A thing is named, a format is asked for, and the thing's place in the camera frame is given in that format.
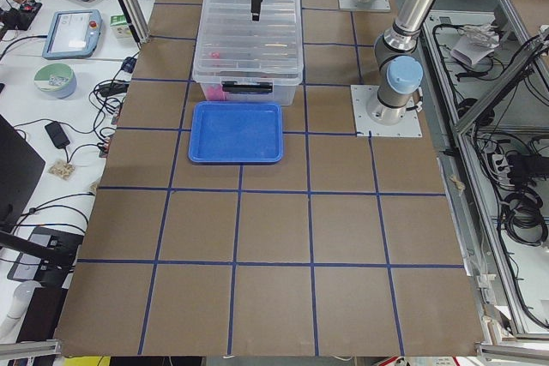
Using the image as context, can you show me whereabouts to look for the clear plastic box lid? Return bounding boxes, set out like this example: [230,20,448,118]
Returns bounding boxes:
[191,0,305,80]

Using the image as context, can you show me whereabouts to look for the clear plastic storage box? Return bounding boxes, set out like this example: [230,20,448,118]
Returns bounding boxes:
[191,0,305,106]

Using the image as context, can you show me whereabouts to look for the blue plastic tray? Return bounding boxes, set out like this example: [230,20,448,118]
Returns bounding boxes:
[188,101,284,165]

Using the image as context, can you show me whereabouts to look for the green white carton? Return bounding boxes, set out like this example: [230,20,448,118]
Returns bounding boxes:
[109,15,133,39]

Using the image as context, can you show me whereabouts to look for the green white bowl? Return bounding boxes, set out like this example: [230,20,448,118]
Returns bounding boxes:
[33,63,77,99]

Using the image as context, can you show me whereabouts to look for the black power adapter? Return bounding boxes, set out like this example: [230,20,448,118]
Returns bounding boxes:
[45,121,70,149]

